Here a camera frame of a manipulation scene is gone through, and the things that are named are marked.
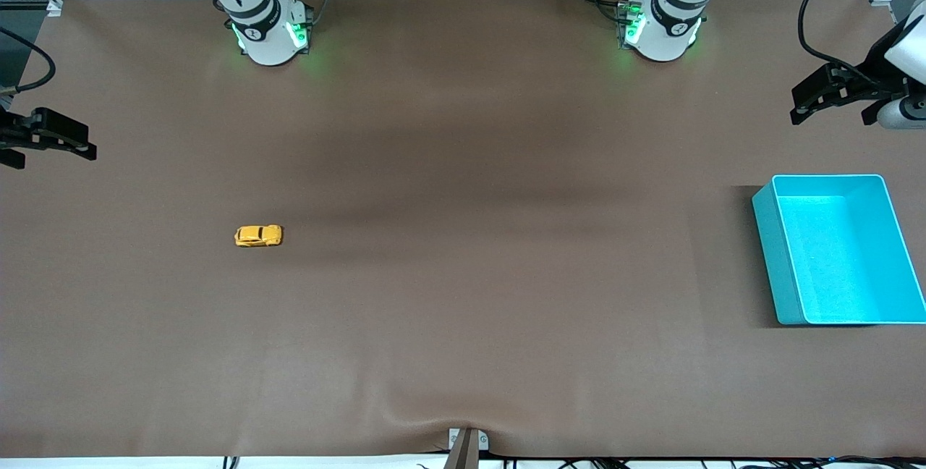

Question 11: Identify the yellow beetle toy car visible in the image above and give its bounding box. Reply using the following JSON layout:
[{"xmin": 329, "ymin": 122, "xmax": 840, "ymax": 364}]
[{"xmin": 234, "ymin": 225, "xmax": 284, "ymax": 248}]

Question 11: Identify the turquoise plastic bin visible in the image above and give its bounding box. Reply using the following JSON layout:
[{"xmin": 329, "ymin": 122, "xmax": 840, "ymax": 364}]
[{"xmin": 752, "ymin": 174, "xmax": 926, "ymax": 326}]

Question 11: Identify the brown table mat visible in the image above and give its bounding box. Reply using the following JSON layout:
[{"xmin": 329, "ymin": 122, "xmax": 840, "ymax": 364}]
[{"xmin": 0, "ymin": 0, "xmax": 926, "ymax": 459}]

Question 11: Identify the metal table edge clamp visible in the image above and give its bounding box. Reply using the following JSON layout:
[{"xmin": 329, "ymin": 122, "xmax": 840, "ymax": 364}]
[{"xmin": 447, "ymin": 427, "xmax": 490, "ymax": 469}]

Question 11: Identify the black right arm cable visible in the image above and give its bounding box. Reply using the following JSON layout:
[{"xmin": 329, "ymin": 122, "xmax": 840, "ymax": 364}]
[{"xmin": 0, "ymin": 26, "xmax": 57, "ymax": 98}]

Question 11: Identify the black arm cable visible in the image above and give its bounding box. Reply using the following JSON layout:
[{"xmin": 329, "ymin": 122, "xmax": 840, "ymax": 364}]
[
  {"xmin": 0, "ymin": 26, "xmax": 57, "ymax": 98},
  {"xmin": 789, "ymin": 0, "xmax": 883, "ymax": 90}
]

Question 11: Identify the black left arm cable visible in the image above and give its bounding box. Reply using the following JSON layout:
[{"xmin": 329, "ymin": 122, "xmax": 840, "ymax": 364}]
[{"xmin": 789, "ymin": 0, "xmax": 883, "ymax": 90}]

